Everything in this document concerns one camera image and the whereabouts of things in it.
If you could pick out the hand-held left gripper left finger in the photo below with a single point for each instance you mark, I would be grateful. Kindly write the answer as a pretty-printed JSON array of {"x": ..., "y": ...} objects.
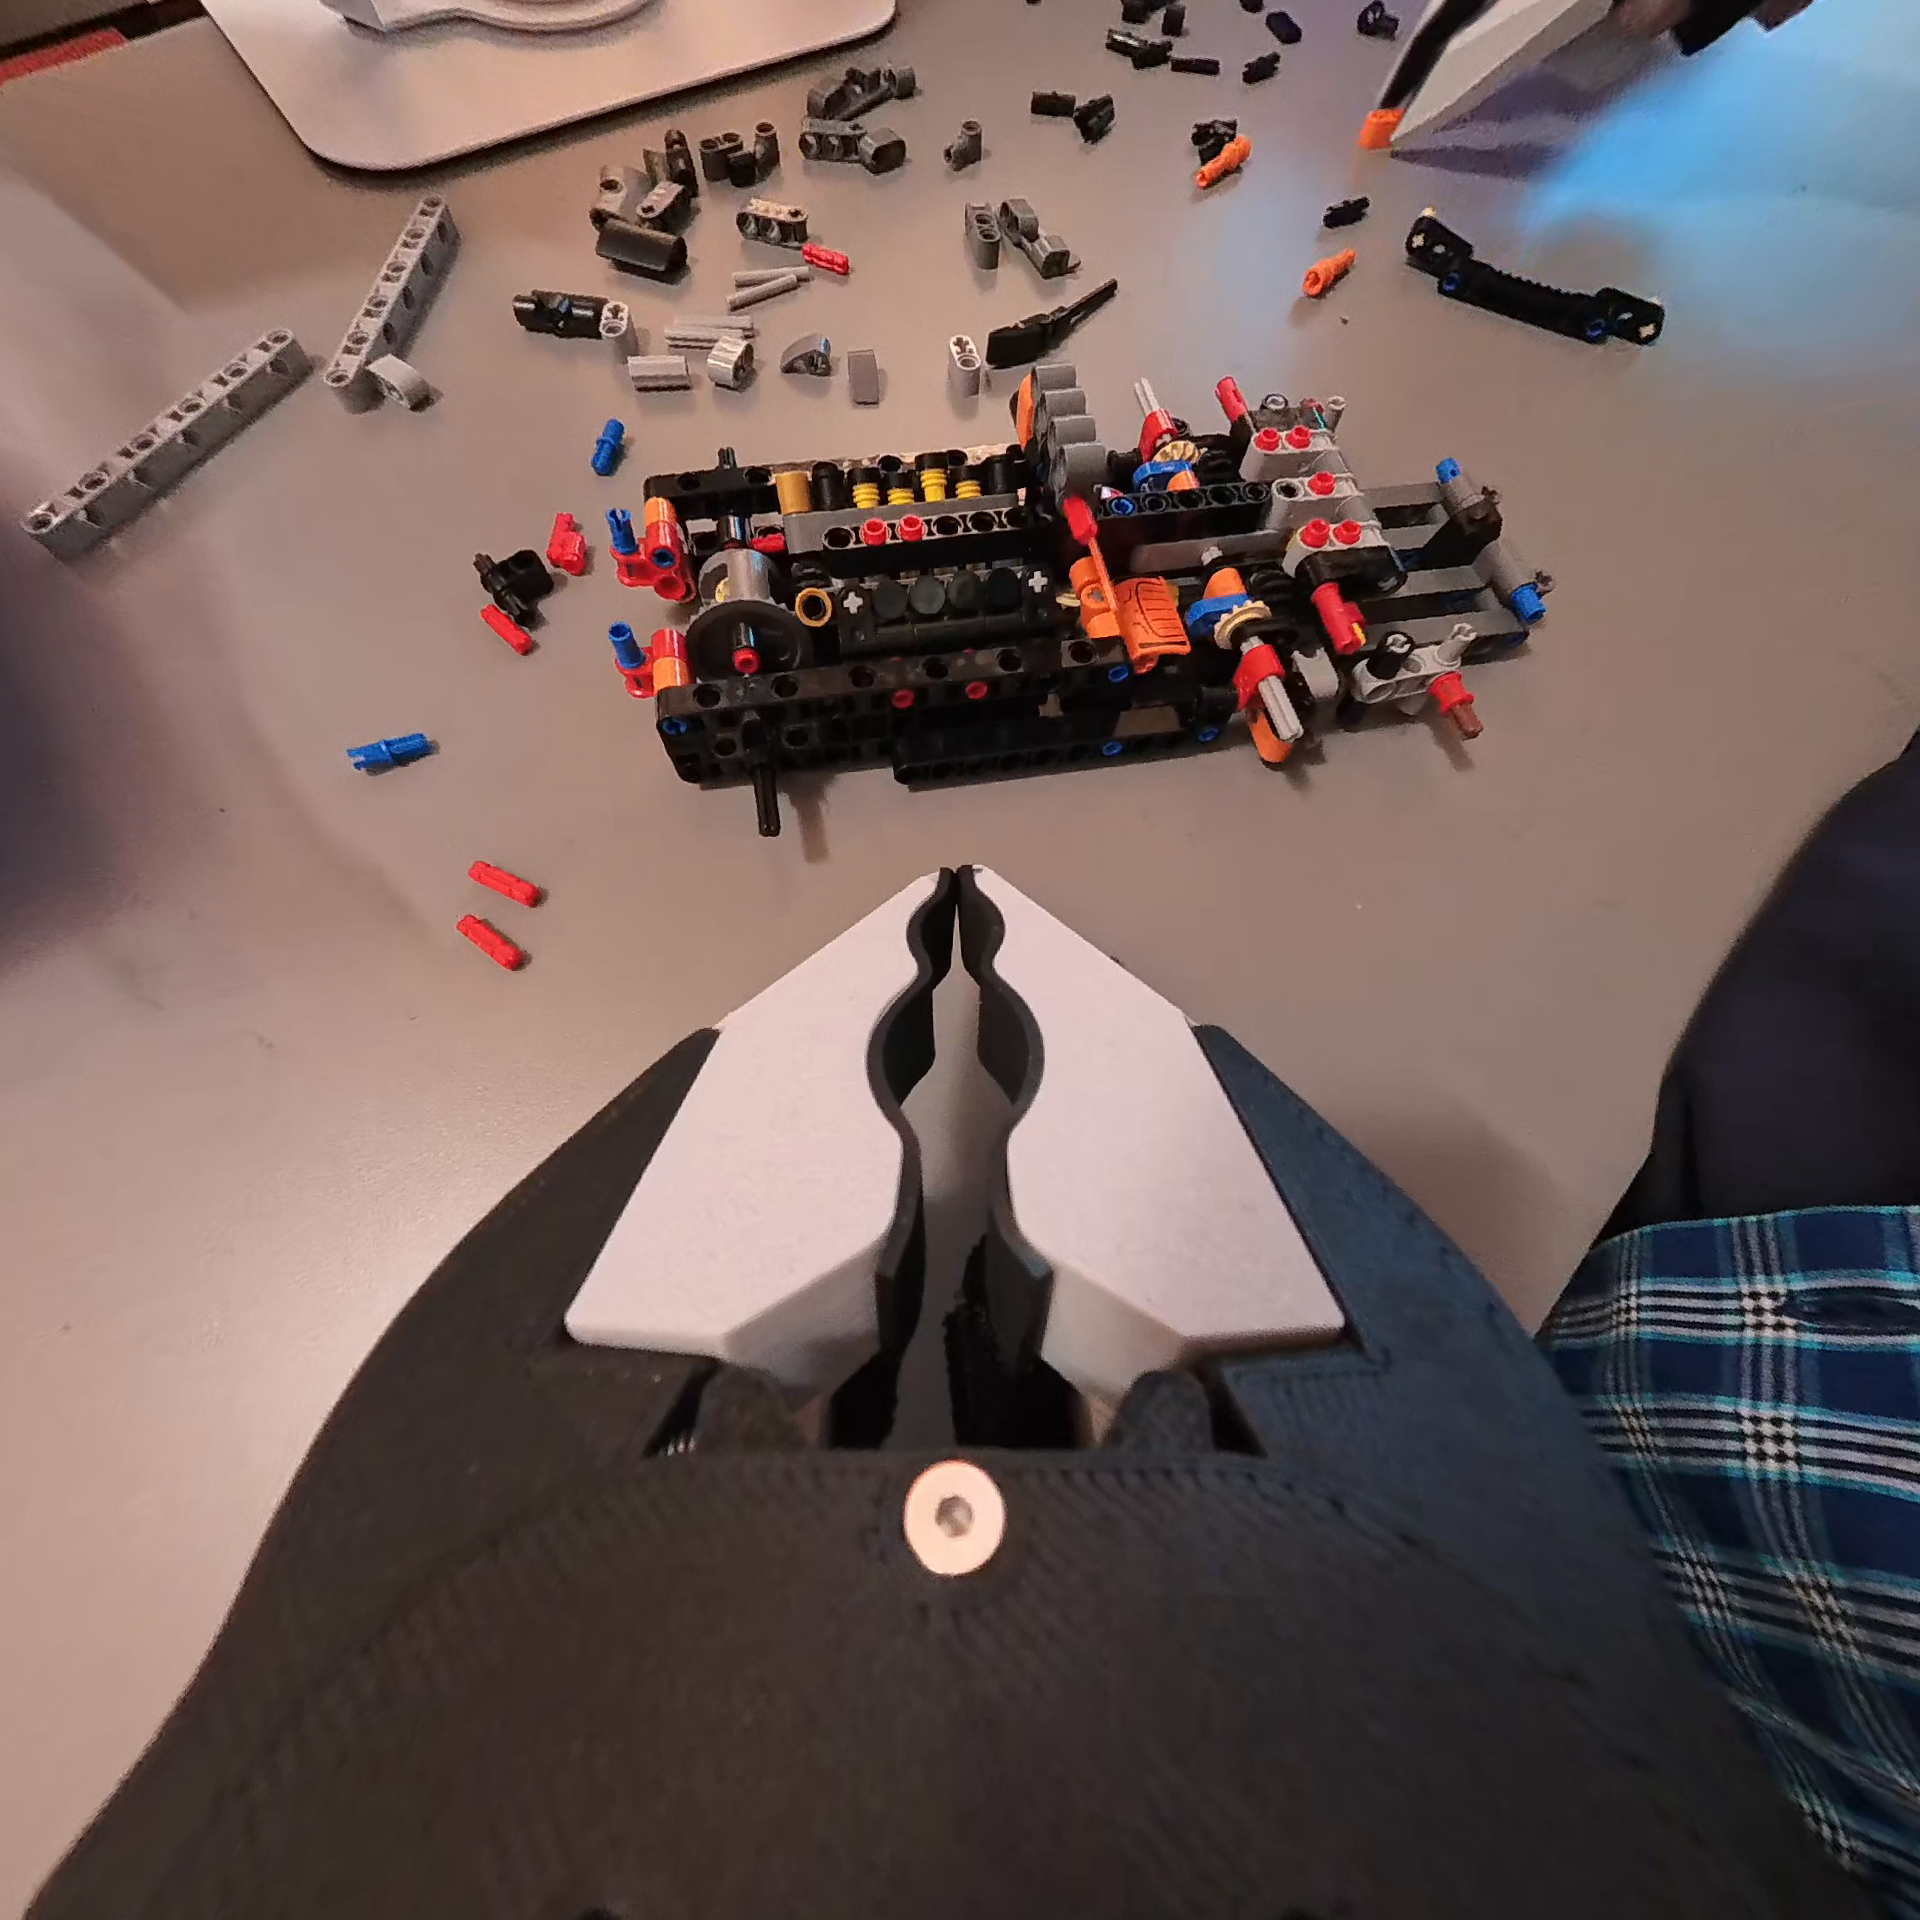
[{"x": 750, "y": 1200}]

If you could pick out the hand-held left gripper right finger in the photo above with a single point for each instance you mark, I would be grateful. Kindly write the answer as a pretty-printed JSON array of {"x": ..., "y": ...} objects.
[{"x": 1170, "y": 1200}]

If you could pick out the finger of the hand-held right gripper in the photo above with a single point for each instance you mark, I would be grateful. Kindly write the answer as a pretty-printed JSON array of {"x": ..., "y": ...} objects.
[
  {"x": 1517, "y": 53},
  {"x": 1424, "y": 61}
]

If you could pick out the orange two-hole lego connector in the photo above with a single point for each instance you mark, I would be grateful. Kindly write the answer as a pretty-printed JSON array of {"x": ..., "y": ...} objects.
[{"x": 1376, "y": 133}]

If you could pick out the black lego gear rack assembly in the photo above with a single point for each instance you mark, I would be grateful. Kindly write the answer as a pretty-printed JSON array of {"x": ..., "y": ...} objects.
[{"x": 1529, "y": 284}]

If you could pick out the partly built lego car chassis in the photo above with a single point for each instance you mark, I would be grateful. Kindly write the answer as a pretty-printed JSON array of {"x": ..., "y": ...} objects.
[{"x": 961, "y": 600}]

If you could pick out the scattered small black lego pieces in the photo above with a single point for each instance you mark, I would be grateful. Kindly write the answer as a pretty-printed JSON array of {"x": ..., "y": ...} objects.
[{"x": 1072, "y": 109}]

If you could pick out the red lego pin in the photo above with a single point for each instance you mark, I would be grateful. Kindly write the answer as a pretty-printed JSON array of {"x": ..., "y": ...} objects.
[
  {"x": 509, "y": 630},
  {"x": 566, "y": 543},
  {"x": 490, "y": 941},
  {"x": 504, "y": 884}
]

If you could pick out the black lego lever with axle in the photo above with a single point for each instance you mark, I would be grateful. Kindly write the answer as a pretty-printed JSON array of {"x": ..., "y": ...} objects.
[{"x": 1036, "y": 328}]

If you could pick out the dark grey three-hole lego beam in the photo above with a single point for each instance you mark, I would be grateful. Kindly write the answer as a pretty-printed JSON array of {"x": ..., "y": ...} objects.
[{"x": 984, "y": 233}]

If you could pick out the blue lego pin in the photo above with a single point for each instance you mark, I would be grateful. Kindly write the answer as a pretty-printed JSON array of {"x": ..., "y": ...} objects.
[
  {"x": 608, "y": 447},
  {"x": 389, "y": 751}
]

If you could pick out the red lego bush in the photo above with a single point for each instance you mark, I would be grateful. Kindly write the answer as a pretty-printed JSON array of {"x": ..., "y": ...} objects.
[{"x": 826, "y": 257}]

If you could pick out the black lego angle connector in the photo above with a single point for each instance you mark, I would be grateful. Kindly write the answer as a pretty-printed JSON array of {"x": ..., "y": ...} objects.
[{"x": 517, "y": 580}]

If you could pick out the scattered grey lego pieces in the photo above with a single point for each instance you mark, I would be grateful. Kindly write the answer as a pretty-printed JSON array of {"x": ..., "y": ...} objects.
[{"x": 729, "y": 359}]

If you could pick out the long grey lego beam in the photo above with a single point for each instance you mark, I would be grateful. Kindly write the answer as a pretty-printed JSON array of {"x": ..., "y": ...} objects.
[
  {"x": 166, "y": 442},
  {"x": 399, "y": 284}
]

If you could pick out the blue plaid shirt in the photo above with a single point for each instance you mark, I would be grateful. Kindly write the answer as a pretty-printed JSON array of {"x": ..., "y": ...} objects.
[{"x": 1770, "y": 1500}]

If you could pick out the dark trousers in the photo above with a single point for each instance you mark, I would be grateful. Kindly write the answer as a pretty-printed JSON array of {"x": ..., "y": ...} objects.
[{"x": 1830, "y": 1021}]

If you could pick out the white desk stand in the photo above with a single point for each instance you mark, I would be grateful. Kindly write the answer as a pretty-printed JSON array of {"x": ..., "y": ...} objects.
[{"x": 600, "y": 90}]

